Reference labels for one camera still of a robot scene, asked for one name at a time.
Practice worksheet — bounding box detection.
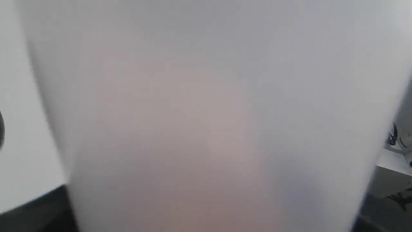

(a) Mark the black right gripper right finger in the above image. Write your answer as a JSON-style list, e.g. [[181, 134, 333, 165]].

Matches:
[[352, 215, 382, 232]]

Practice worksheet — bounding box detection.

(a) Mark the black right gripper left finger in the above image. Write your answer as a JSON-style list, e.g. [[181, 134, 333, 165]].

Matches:
[[0, 185, 79, 232]]

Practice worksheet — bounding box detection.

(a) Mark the translucent squeeze bottle amber liquid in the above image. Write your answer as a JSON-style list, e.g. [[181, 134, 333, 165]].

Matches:
[[16, 0, 411, 232]]

